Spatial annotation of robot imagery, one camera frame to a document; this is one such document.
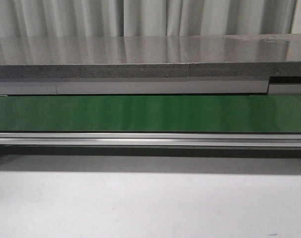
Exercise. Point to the grey stone-look back counter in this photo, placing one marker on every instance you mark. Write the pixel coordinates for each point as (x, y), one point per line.
(150, 57)

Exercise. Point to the green conveyor belt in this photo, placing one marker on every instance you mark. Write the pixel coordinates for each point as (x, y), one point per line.
(152, 113)

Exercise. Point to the grey conveyor rear side panel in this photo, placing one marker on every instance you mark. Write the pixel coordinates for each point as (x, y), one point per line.
(173, 85)

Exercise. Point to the white pleated curtain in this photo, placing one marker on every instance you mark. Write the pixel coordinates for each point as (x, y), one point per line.
(58, 18)

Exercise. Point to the aluminium conveyor front rail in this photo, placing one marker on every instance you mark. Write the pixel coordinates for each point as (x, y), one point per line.
(152, 139)

